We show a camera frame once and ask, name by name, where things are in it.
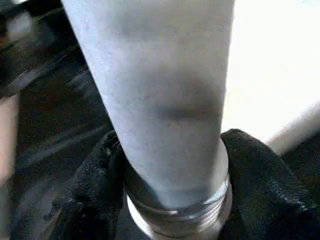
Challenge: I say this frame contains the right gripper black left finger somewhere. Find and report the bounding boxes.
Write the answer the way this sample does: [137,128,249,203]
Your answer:
[49,129,131,240]

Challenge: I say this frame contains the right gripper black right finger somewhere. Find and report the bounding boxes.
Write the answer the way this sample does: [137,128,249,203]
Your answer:
[219,128,320,240]

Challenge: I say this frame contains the white plastic table leg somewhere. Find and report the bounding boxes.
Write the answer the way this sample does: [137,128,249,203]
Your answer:
[61,0,237,216]

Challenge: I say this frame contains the white plastic table top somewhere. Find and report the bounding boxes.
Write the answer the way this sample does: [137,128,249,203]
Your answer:
[126,0,320,240]

